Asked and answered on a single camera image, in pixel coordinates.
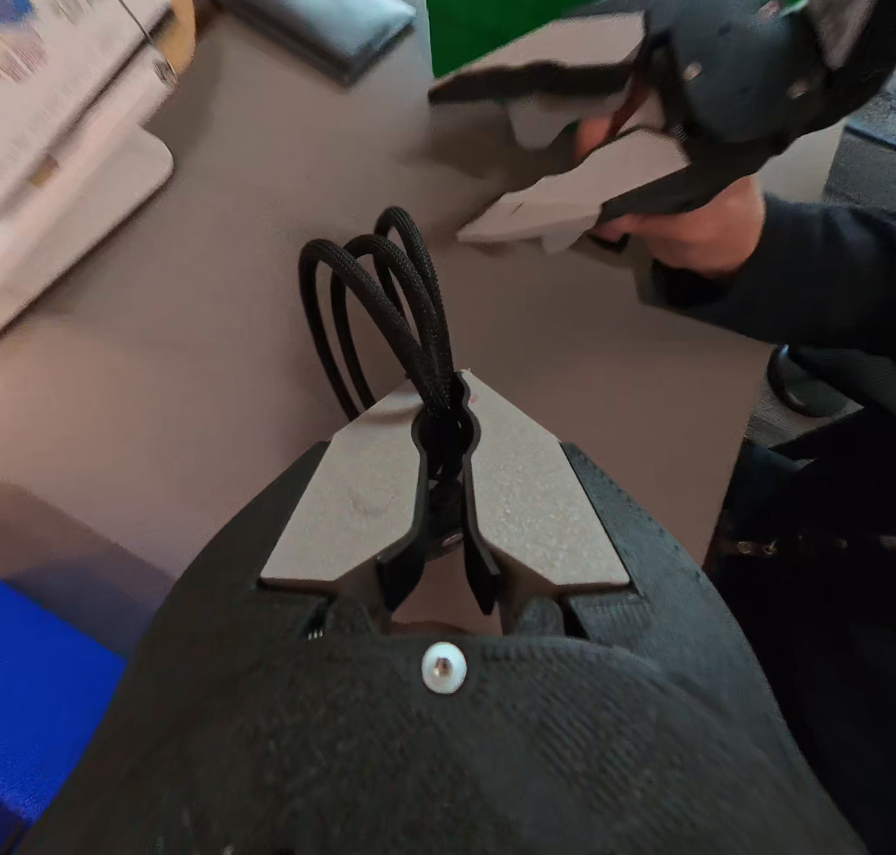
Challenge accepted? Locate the person's right forearm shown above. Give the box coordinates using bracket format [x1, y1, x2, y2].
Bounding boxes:
[651, 194, 896, 359]

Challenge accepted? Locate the person's right hand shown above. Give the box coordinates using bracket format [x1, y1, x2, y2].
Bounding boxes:
[605, 176, 767, 281]

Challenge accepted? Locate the blue plastic bin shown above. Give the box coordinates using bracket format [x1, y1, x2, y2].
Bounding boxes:
[0, 578, 127, 828]

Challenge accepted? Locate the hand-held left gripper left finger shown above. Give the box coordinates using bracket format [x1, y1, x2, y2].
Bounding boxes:
[259, 379, 428, 611]

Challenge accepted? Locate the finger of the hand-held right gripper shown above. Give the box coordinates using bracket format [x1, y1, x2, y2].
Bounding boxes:
[456, 127, 690, 254]
[428, 12, 648, 149]

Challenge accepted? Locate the black mesh office chair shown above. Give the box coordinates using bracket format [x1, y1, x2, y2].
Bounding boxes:
[766, 344, 896, 418]

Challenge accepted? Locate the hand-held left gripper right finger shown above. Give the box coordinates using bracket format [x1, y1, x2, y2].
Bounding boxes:
[458, 372, 631, 614]

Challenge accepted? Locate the green plastic bin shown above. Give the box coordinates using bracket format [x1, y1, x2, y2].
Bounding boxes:
[422, 0, 827, 79]

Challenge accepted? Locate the silver foil pouch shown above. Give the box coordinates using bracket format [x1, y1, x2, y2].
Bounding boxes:
[185, 0, 417, 88]

